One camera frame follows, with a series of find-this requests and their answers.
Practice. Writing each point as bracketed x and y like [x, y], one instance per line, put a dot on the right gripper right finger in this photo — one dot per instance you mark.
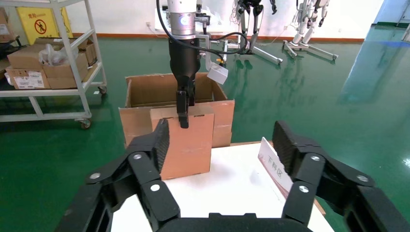
[320, 169]

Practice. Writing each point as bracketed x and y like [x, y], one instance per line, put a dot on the white metal cart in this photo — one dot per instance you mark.
[48, 93]

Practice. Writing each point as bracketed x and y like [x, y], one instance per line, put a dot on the black humanoid robot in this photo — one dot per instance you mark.
[256, 12]

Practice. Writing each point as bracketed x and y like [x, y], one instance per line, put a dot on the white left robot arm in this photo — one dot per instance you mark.
[182, 12]

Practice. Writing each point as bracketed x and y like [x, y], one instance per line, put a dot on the light grey wrist camera box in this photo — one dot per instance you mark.
[217, 75]

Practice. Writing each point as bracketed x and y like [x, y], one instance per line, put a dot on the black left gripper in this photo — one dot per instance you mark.
[184, 60]

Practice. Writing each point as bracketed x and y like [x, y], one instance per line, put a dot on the white metal floor bar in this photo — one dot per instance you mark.
[269, 57]

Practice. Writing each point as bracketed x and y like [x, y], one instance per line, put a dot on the grey stand under white robot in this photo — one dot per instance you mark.
[315, 50]

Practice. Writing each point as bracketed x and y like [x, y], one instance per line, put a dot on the clear plastic bag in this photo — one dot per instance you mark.
[52, 56]

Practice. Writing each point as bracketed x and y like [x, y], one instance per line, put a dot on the large cardboard box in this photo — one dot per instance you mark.
[144, 89]

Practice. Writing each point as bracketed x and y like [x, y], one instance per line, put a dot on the yellow warning sign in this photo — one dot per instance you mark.
[40, 25]

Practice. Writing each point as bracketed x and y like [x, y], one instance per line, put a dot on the acrylic table sign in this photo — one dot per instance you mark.
[272, 163]

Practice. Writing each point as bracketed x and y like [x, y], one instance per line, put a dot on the white humanoid robot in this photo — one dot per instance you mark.
[309, 16]

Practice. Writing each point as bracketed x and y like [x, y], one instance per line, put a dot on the small cardboard piece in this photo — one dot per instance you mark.
[189, 147]

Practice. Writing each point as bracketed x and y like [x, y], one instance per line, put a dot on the carton with small white label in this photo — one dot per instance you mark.
[4, 28]

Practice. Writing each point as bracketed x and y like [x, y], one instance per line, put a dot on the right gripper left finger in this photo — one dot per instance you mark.
[144, 166]

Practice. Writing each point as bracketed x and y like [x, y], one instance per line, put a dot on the plain brown cardboard carton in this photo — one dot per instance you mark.
[59, 78]
[22, 57]
[91, 52]

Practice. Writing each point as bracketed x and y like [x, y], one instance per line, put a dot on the carton with large white label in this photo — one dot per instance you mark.
[29, 80]

